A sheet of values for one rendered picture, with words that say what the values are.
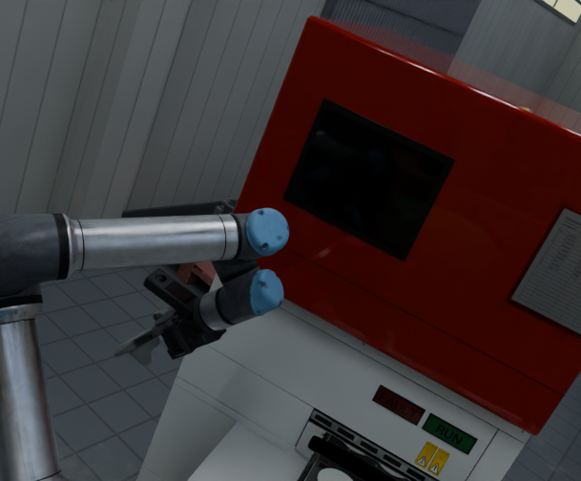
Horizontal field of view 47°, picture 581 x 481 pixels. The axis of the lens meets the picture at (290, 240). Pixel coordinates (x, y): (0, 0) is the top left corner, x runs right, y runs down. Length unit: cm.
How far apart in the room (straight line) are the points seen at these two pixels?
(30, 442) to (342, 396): 82
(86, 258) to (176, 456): 106
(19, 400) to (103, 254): 25
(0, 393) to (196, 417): 86
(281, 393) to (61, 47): 235
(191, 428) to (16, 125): 215
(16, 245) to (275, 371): 89
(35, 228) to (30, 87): 262
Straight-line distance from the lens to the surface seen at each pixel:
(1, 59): 344
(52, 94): 366
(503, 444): 165
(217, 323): 126
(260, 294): 119
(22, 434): 110
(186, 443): 192
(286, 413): 174
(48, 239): 98
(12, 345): 109
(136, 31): 354
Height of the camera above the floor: 192
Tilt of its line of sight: 22 degrees down
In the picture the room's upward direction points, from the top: 23 degrees clockwise
